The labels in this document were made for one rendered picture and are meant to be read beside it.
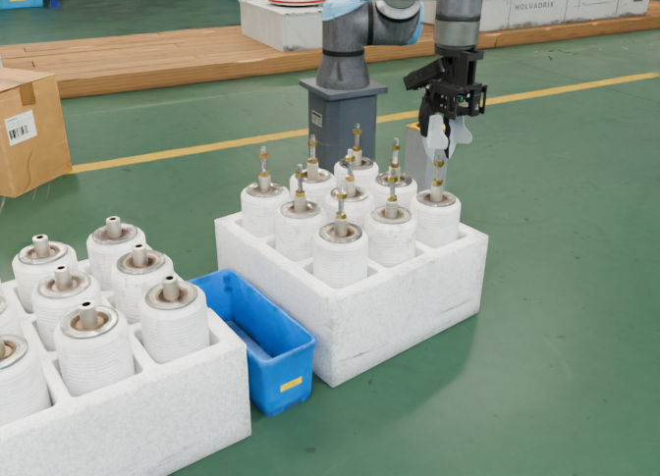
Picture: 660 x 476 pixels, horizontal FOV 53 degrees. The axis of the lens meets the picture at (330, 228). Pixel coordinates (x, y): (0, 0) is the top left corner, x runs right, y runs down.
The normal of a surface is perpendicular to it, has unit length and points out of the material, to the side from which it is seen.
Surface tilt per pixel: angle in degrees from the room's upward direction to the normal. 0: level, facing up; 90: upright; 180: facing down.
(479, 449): 0
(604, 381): 0
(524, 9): 90
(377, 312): 90
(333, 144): 90
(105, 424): 90
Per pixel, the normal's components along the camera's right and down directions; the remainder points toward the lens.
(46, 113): 0.92, 0.18
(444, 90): -0.84, 0.24
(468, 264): 0.62, 0.36
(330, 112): -0.29, 0.43
